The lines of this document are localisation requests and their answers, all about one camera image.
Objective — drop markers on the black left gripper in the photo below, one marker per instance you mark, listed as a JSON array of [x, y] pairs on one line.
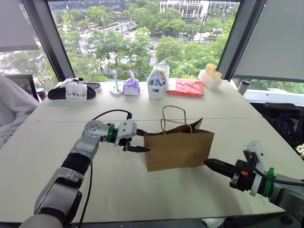
[[124, 143]]

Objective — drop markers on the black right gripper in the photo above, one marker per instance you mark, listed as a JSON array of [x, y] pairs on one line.
[[243, 178]]

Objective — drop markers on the brown paper bag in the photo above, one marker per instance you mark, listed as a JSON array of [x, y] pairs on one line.
[[178, 149]]

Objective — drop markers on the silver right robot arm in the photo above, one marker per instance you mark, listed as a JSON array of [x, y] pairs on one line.
[[288, 191]]

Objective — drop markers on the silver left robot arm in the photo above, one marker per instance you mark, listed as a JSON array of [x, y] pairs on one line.
[[88, 143]]

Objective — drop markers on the clear bag of blue items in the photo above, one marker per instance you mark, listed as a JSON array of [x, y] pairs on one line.
[[158, 77]]

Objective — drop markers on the green left wrist zip tie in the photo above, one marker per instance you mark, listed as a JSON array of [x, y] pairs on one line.
[[110, 134]]

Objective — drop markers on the green wrist zip tie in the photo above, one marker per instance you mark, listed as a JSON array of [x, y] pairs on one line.
[[268, 183], [110, 134]]

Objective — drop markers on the green right wrist zip tie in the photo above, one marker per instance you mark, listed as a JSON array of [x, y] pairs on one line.
[[268, 183]]

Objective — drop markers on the white storage basket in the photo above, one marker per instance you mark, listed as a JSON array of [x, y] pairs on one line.
[[155, 92]]

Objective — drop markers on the purple pouch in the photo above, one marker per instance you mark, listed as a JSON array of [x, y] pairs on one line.
[[131, 87]]

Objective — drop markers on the white base clear stand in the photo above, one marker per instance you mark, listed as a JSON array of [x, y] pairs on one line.
[[116, 90]]

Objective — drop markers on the white rounded object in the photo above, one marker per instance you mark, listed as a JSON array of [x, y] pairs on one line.
[[212, 222]]

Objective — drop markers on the red folded cloth package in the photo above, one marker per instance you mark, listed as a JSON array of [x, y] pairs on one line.
[[186, 88]]

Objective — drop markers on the black office chair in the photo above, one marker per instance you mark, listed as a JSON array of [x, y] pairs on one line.
[[278, 121]]

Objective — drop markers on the white thermos black lid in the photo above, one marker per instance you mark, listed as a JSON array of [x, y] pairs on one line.
[[244, 88]]

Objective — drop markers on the white cup holder block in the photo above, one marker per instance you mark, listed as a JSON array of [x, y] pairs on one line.
[[209, 83]]

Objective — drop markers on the pale yellow cup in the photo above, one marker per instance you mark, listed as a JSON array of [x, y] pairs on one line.
[[216, 75], [210, 69]]

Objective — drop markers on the dark red cup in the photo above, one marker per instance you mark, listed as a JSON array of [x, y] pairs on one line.
[[40, 93]]

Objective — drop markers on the black mesh chair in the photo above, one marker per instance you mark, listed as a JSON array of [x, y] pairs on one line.
[[25, 83]]

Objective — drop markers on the white garment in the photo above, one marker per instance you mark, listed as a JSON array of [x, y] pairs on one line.
[[14, 111]]

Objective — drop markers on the dark window pillar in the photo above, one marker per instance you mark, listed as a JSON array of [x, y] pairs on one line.
[[51, 40], [237, 38]]

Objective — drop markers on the grey roller blind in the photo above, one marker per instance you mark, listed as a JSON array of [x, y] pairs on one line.
[[15, 23], [273, 42]]

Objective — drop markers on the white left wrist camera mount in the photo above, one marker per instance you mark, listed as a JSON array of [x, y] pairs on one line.
[[126, 130]]

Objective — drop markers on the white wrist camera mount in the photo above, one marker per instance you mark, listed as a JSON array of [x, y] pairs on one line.
[[257, 149], [126, 130]]

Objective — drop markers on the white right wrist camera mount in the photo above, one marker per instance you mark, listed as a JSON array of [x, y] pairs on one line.
[[257, 149]]

